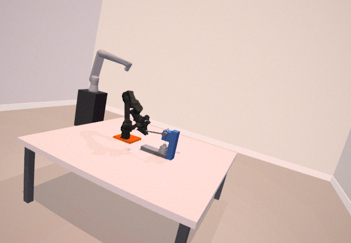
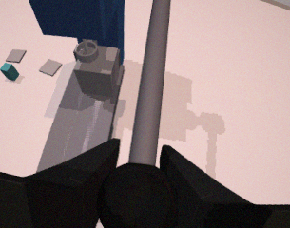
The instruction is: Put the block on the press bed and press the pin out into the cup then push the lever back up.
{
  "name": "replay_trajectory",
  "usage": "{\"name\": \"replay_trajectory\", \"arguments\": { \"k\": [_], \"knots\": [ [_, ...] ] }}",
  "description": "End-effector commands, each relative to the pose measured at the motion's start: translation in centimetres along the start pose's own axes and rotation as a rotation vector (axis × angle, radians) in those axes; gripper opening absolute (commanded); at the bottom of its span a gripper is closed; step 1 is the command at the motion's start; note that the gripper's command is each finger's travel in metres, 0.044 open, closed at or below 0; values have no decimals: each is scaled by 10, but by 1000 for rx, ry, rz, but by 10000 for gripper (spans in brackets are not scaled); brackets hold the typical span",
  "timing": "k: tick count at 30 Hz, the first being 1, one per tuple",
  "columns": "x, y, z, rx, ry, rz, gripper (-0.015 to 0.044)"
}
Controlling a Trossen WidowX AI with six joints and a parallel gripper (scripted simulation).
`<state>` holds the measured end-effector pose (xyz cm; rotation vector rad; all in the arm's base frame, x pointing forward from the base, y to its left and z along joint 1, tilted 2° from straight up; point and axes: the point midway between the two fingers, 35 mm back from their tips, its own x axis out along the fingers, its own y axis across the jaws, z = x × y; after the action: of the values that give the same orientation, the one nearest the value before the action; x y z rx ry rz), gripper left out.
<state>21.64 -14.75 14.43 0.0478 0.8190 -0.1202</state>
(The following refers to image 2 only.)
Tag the grey flat square tile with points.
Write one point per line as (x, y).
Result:
(50, 67)
(16, 55)

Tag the teal block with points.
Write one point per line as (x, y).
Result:
(9, 71)

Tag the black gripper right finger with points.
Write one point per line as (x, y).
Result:
(205, 203)

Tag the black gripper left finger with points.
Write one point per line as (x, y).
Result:
(63, 196)

